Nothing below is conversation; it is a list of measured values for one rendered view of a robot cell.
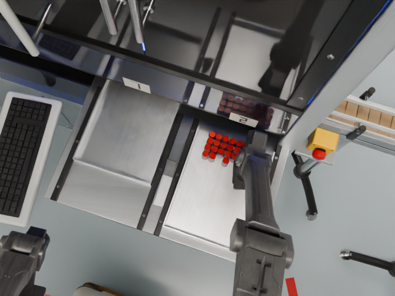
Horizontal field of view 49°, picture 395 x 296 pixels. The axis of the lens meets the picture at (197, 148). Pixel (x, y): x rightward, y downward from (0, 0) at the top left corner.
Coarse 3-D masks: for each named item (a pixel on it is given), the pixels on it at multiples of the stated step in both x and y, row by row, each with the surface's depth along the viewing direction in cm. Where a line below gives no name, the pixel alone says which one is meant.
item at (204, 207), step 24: (192, 144) 140; (192, 168) 141; (216, 168) 142; (192, 192) 139; (216, 192) 140; (240, 192) 140; (168, 216) 137; (192, 216) 138; (216, 216) 138; (240, 216) 138; (216, 240) 136
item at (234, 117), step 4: (232, 116) 132; (236, 116) 131; (240, 116) 129; (244, 116) 129; (236, 120) 134; (248, 120) 131; (252, 120) 130; (256, 120) 129; (248, 124) 133; (252, 124) 132; (256, 124) 131
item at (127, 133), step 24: (120, 96) 147; (144, 96) 147; (96, 120) 144; (120, 120) 145; (144, 120) 145; (168, 120) 145; (96, 144) 142; (120, 144) 143; (144, 144) 143; (96, 168) 140; (120, 168) 141; (144, 168) 141
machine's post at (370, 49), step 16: (384, 16) 69; (368, 32) 74; (384, 32) 72; (352, 48) 81; (368, 48) 78; (384, 48) 76; (352, 64) 84; (368, 64) 83; (336, 80) 92; (352, 80) 90; (320, 96) 101; (336, 96) 99; (304, 112) 113; (320, 112) 109; (304, 128) 122; (288, 144) 140
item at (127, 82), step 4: (124, 80) 133; (128, 80) 132; (132, 80) 131; (128, 84) 134; (132, 84) 133; (136, 84) 132; (140, 84) 131; (144, 84) 130; (136, 88) 136; (140, 88) 134; (144, 88) 133; (148, 88) 132; (148, 92) 136
